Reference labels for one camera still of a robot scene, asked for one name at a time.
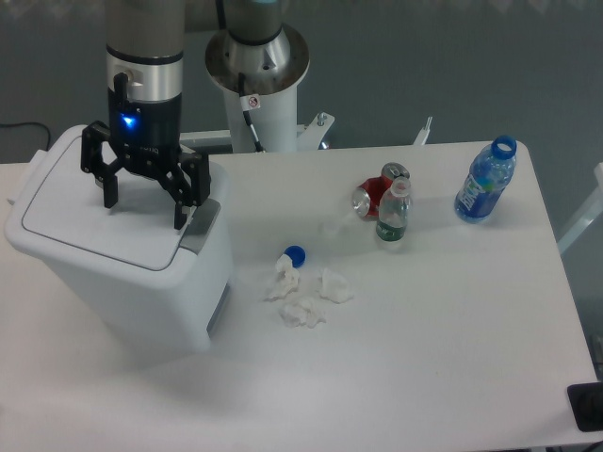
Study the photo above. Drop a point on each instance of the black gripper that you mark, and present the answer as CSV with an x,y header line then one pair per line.
x,y
144,136

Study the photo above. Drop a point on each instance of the white trash can lid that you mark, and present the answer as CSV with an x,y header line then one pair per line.
x,y
60,211

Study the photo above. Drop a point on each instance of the white trash can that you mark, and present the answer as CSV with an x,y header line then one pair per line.
x,y
177,306

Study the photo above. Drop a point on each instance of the blue bottle cap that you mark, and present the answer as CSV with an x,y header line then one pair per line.
x,y
297,255

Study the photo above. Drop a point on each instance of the crushed red soda can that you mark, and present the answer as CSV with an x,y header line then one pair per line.
x,y
365,198

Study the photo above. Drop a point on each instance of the crumpled white tissue left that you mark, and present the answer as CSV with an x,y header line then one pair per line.
x,y
287,279

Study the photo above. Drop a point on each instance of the crumpled white tissue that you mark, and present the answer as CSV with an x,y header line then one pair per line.
x,y
287,279
334,287
302,312

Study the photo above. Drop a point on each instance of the crumpled white tissue bottom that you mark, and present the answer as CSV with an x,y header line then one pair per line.
x,y
302,312

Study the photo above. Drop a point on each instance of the crumpled white tissue right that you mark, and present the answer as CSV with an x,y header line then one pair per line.
x,y
334,287

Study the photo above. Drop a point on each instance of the clear green-label bottle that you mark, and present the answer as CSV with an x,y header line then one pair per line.
x,y
393,210

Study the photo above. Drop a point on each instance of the blue drink bottle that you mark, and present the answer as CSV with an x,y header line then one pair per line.
x,y
489,174

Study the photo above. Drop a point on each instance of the black device at edge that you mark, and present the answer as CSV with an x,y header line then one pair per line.
x,y
586,404

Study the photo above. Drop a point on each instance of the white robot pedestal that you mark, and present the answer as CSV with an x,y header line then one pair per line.
x,y
270,121

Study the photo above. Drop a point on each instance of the white table bracket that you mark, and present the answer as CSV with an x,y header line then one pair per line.
x,y
423,133

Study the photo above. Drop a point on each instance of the white frame at right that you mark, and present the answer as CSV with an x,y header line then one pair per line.
x,y
583,218

